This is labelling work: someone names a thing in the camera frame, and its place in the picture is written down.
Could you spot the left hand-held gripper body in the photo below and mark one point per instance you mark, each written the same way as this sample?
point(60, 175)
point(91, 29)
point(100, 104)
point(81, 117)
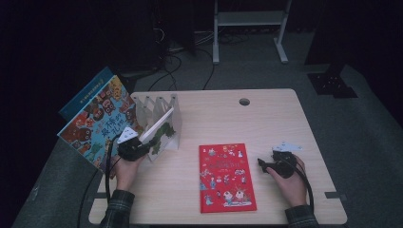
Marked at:
point(133, 151)

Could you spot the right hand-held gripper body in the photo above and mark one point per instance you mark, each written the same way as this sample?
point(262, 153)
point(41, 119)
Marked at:
point(285, 166)

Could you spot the white book with green picture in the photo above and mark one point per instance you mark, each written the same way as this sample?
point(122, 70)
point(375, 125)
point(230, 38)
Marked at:
point(158, 133)

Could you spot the red picture book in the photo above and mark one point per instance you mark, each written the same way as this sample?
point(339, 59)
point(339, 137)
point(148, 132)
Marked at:
point(226, 177)

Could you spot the translucent white book rack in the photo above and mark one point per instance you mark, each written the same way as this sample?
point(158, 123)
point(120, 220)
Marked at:
point(177, 114)

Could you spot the light blue many-monsters book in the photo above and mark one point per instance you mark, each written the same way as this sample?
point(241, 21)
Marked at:
point(95, 126)

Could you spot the dark blue monster book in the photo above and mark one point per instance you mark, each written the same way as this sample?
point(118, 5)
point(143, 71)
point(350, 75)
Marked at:
point(85, 95)

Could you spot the person's right hand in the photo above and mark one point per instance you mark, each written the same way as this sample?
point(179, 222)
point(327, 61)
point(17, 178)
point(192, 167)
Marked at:
point(294, 190)

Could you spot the person's left hand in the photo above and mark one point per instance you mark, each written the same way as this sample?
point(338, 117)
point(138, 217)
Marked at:
point(125, 175)

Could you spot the black stand with plate base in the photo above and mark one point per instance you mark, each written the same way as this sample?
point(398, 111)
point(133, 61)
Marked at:
point(331, 84)

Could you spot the white metal desk frame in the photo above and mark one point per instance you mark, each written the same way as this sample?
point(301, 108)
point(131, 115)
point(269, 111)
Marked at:
point(250, 18)

